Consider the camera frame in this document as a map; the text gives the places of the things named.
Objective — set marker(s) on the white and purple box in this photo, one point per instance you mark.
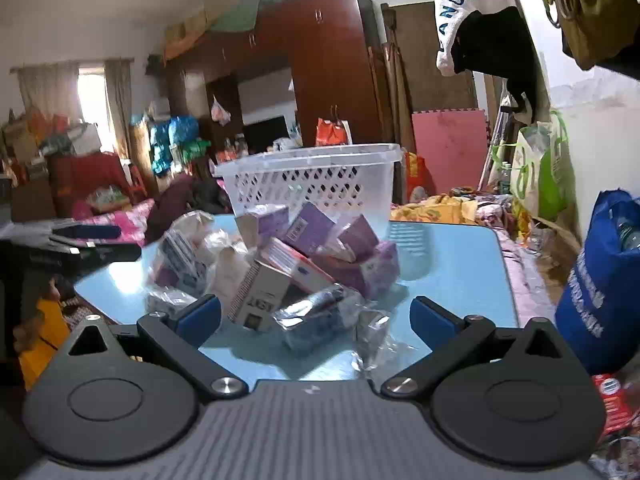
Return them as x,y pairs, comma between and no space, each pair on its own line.
262,222

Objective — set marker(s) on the white printed cloth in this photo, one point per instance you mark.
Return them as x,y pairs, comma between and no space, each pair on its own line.
452,5

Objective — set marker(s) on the window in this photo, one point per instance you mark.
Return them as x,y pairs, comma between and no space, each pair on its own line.
94,110

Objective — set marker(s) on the black television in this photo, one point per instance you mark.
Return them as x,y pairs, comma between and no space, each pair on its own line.
265,135

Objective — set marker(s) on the white hanging plastic bag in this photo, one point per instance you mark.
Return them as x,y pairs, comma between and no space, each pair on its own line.
220,111

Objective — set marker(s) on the green cloth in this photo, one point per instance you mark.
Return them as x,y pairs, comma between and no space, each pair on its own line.
235,17

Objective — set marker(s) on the green plastic bag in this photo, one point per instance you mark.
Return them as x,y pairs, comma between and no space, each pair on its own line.
194,149

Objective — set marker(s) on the pink foam mat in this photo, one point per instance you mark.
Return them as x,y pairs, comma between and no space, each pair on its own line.
447,152

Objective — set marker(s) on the beige curtain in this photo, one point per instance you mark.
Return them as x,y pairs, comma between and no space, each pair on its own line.
47,92
119,105

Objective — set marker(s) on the red cloth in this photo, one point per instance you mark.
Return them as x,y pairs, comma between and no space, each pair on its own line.
85,180

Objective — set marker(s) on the black garment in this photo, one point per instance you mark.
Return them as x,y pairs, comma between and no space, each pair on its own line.
505,55

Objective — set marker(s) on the grey and white bag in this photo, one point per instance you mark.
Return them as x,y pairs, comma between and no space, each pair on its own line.
82,139

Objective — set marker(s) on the clear plastic bottle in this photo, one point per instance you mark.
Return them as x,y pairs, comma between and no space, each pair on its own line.
631,235

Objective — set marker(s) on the brown wooden door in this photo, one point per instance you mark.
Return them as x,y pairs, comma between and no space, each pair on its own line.
425,60

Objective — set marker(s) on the maroon clothing pile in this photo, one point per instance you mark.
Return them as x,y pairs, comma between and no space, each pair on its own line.
185,200

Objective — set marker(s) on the red packet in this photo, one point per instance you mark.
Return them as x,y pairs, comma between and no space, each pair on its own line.
615,402

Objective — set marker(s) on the wooden planks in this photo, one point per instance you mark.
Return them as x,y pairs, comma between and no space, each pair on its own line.
387,100

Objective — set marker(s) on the pink floral blanket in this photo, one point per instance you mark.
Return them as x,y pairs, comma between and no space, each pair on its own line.
120,222

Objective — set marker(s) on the clear bag of packets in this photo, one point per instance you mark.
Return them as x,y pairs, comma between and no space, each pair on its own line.
182,255

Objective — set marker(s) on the white plastic basket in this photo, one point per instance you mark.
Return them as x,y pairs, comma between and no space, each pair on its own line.
310,182

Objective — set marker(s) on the dark wood wardrobe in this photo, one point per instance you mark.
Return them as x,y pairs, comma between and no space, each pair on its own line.
325,60

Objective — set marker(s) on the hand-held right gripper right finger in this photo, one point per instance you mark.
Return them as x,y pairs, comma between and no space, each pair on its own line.
430,316

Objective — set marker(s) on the orange red bag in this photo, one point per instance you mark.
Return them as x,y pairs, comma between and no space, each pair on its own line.
331,132

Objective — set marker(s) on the metal ladder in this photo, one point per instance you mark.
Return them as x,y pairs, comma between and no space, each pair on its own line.
495,147

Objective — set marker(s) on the yellow orange blanket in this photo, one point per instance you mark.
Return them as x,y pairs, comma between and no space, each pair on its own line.
435,210

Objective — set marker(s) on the blue shopping bag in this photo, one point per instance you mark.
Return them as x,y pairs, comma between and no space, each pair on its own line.
597,300

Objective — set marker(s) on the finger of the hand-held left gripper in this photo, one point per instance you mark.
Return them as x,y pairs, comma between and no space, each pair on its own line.
92,232
100,255

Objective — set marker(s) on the yellow cloth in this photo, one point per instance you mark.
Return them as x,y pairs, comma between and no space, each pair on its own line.
45,340

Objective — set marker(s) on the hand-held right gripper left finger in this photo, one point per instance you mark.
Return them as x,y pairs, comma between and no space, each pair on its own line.
200,316

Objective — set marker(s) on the blue plastic bags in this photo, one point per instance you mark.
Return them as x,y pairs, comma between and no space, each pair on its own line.
175,135

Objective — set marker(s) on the white plastic-wrapped pack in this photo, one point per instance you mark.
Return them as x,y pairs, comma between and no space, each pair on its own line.
227,255

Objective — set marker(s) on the green and white shopping bag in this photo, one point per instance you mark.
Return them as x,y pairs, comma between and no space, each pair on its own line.
547,170

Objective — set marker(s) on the small silver foil packet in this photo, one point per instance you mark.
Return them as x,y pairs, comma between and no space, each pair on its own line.
372,327

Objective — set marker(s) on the olive hanging bag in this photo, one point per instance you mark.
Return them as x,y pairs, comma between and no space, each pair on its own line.
595,15

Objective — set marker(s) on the small white packet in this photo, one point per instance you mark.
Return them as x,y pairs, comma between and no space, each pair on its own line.
167,302

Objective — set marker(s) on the cardboard boxes on wardrobe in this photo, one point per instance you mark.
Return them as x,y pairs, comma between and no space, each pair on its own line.
185,35

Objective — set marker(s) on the white box with dark print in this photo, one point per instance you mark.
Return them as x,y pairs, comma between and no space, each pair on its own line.
260,300

